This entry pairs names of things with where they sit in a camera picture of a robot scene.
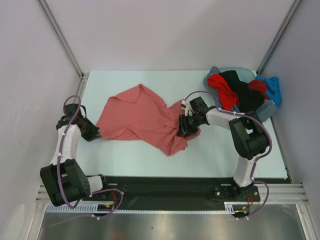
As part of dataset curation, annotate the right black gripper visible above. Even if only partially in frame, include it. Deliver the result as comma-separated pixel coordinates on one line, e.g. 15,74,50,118
176,113,203,138

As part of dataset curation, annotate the pink t shirt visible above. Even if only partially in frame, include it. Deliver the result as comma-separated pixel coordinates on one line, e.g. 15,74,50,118
96,84,199,156

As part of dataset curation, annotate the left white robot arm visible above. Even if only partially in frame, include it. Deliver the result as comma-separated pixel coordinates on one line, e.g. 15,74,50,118
40,103,111,209

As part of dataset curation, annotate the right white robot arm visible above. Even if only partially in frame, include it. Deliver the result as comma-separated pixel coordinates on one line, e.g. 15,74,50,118
177,97,273,201

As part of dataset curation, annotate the bright red t shirt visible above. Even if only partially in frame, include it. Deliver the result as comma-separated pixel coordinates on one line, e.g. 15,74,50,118
207,73,240,111

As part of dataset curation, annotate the black t shirt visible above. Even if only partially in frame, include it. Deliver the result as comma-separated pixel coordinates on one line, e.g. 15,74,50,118
220,70,265,113

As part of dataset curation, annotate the dark red t shirt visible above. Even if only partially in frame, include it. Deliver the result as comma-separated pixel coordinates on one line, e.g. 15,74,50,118
248,79,269,100

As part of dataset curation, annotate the grey blue t shirt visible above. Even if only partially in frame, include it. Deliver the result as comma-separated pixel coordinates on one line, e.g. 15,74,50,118
203,81,278,122

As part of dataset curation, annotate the left aluminium corner post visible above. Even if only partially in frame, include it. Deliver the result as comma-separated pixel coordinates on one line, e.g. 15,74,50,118
37,0,88,81

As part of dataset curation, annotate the aluminium corner post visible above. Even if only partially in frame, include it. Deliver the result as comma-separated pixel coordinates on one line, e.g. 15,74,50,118
256,0,304,75
37,0,88,81

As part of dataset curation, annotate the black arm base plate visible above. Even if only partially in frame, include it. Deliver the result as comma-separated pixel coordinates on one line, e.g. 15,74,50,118
49,174,292,212

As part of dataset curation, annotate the white slotted cable duct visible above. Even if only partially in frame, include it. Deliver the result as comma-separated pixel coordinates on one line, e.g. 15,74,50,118
45,202,249,215

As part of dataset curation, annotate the aluminium front frame rail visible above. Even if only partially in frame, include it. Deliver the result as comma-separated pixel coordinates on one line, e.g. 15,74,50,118
35,183,309,205

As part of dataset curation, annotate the right aluminium corner post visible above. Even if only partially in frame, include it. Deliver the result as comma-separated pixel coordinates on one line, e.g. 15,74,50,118
256,0,304,75

